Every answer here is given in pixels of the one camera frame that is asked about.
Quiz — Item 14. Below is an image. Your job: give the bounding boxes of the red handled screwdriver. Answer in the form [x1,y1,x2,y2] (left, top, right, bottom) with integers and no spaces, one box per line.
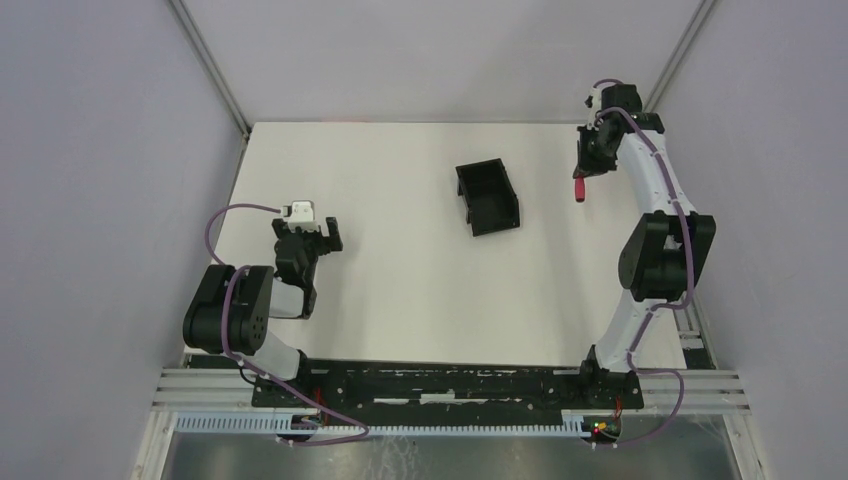
[574,176,586,203]

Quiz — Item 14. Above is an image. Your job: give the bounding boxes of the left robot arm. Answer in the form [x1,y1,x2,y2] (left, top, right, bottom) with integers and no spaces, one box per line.
[182,217,343,408]

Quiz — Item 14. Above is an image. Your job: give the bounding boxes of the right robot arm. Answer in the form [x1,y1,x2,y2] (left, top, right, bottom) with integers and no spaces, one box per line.
[320,85,715,408]

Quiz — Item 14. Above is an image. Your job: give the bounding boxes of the black plastic bin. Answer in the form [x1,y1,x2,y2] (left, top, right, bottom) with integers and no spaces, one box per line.
[455,158,521,237]

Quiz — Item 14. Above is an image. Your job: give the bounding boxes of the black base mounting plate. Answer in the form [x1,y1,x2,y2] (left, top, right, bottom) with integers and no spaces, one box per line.
[290,358,644,427]

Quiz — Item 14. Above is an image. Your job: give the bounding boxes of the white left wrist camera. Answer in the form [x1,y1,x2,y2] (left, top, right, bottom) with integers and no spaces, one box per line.
[282,200,320,233]

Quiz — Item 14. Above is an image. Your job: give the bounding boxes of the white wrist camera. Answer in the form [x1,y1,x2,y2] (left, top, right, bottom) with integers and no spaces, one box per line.
[585,89,603,113]
[282,200,320,233]

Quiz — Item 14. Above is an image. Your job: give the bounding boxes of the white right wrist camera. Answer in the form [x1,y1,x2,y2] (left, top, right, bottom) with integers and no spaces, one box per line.
[585,89,603,113]

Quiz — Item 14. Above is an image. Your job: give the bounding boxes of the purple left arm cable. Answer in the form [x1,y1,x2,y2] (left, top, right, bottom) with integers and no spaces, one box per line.
[203,203,370,447]

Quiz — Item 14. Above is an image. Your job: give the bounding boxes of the aluminium frame rails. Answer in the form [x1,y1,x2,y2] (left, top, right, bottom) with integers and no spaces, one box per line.
[152,369,751,415]

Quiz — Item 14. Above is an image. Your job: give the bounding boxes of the white slotted cable duct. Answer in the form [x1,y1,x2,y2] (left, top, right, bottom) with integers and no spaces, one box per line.
[175,412,591,439]

